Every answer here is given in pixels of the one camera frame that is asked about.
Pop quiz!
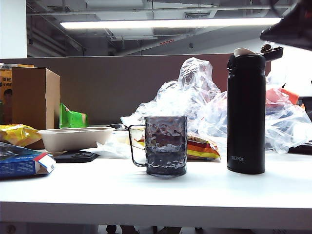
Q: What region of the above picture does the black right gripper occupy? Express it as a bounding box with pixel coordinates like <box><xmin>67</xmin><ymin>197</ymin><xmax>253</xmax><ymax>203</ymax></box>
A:
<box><xmin>260</xmin><ymin>0</ymin><xmax>312</xmax><ymax>52</ymax></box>

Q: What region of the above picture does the black Thermos flask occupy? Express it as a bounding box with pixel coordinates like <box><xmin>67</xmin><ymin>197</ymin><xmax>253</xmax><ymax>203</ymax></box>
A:
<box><xmin>226</xmin><ymin>46</ymin><xmax>285</xmax><ymax>175</ymax></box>

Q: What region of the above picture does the orange cloth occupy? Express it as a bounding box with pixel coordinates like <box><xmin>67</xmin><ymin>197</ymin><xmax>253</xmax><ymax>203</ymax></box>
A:
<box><xmin>265</xmin><ymin>87</ymin><xmax>300</xmax><ymax>105</ymax></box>

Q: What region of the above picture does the clear crumpled plastic bag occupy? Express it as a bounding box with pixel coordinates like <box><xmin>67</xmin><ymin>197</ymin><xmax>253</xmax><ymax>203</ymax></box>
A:
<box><xmin>120</xmin><ymin>57</ymin><xmax>312</xmax><ymax>155</ymax></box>

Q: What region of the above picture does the long ceiling light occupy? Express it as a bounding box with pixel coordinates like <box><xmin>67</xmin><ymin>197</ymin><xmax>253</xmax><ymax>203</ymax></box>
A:
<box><xmin>59</xmin><ymin>17</ymin><xmax>283</xmax><ymax>30</ymax></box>

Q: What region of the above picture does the black pouch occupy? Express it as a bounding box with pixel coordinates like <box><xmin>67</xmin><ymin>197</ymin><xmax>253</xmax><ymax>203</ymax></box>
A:
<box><xmin>287</xmin><ymin>143</ymin><xmax>312</xmax><ymax>155</ymax></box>

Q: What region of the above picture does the prawn crackers snack bag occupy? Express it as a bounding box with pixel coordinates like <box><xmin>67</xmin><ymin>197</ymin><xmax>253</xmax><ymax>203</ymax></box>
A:
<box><xmin>133</xmin><ymin>133</ymin><xmax>221</xmax><ymax>161</ymax></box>

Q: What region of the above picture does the dark textured glass mug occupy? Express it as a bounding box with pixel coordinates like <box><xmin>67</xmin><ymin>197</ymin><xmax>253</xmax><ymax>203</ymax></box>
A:
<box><xmin>128</xmin><ymin>115</ymin><xmax>188</xmax><ymax>176</ymax></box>

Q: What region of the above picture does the brown desk partition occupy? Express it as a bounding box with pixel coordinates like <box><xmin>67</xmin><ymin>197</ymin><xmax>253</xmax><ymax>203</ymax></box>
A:
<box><xmin>0</xmin><ymin>53</ymin><xmax>272</xmax><ymax>126</ymax></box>

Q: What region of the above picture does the white plastic bag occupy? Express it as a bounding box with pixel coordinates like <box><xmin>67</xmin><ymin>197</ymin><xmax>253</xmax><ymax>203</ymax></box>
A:
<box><xmin>96</xmin><ymin>136</ymin><xmax>131</xmax><ymax>159</ymax></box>

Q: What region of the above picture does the green snack bag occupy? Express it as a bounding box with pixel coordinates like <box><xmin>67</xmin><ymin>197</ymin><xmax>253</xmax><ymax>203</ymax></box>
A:
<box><xmin>59</xmin><ymin>103</ymin><xmax>89</xmax><ymax>129</ymax></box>

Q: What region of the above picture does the beige paper food container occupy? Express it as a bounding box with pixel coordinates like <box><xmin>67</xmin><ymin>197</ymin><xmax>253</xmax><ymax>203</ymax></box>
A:
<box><xmin>38</xmin><ymin>126</ymin><xmax>115</xmax><ymax>153</ymax></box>

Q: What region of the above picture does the black smartphone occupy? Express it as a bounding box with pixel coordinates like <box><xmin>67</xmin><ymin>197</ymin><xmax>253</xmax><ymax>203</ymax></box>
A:
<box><xmin>54</xmin><ymin>150</ymin><xmax>100</xmax><ymax>164</ymax></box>

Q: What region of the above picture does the tall brown cardboard box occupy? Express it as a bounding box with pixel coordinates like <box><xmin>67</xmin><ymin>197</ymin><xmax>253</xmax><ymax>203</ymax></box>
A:
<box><xmin>11</xmin><ymin>67</ymin><xmax>61</xmax><ymax>130</ymax></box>

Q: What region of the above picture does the yellow printed box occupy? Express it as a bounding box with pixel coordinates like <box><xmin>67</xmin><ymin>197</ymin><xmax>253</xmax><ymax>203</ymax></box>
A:
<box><xmin>0</xmin><ymin>63</ymin><xmax>35</xmax><ymax>125</ymax></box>

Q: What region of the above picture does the yellow snack bag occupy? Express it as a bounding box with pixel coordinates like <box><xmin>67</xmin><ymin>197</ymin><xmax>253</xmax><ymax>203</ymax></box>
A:
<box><xmin>0</xmin><ymin>124</ymin><xmax>42</xmax><ymax>148</ymax></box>

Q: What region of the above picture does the blue cardboard box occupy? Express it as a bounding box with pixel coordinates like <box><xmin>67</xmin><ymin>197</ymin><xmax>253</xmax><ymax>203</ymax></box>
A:
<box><xmin>0</xmin><ymin>141</ymin><xmax>56</xmax><ymax>179</ymax></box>

